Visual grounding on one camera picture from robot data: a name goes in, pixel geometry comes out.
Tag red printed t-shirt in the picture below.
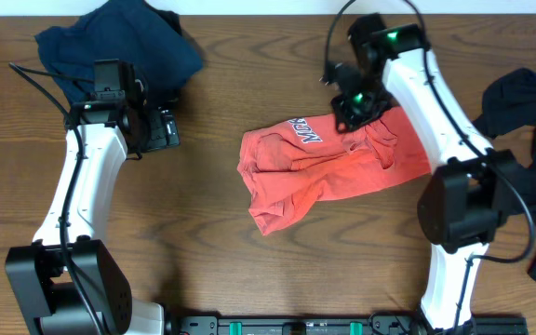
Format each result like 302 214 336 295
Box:
237 107 431 235

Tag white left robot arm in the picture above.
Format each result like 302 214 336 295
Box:
5 101 179 334

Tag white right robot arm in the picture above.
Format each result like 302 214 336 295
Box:
325 14 528 334

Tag navy blue folded shirt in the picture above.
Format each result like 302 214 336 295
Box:
34 0 203 106

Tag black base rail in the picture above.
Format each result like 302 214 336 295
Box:
166 314 529 335

